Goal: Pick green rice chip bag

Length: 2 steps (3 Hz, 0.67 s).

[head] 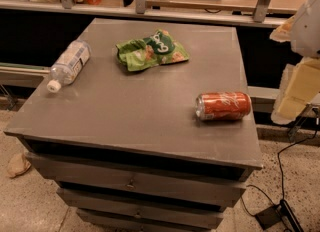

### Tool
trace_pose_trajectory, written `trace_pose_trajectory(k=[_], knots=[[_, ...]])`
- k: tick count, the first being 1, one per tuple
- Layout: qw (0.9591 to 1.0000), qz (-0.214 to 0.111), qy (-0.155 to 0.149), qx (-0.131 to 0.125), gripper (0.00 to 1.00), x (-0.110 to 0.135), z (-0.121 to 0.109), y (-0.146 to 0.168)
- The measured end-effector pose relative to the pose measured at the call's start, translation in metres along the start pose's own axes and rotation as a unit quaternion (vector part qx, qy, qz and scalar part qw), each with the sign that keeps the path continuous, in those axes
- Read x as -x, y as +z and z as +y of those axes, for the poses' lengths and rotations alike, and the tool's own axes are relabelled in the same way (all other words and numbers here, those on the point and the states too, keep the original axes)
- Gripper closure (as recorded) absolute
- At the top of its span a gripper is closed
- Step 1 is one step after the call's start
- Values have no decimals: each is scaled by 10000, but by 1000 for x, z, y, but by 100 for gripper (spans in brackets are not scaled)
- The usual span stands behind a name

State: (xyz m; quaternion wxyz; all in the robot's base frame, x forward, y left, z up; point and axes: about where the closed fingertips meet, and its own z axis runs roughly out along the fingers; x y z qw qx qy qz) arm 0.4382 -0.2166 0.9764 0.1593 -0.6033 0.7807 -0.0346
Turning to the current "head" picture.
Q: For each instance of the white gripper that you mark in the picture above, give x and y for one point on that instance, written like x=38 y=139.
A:
x=308 y=29

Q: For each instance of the green rice chip bag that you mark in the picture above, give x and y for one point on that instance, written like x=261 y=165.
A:
x=160 y=48

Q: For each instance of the orange soda can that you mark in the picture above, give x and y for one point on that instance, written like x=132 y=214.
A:
x=222 y=106

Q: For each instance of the black power adapter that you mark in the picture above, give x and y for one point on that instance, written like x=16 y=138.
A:
x=280 y=212

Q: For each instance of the grey drawer cabinet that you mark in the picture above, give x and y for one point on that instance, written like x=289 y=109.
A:
x=127 y=150

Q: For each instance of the clear plastic water bottle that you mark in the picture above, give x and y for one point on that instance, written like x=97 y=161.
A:
x=68 y=66

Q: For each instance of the crumpled brown paper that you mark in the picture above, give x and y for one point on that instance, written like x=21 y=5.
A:
x=18 y=165

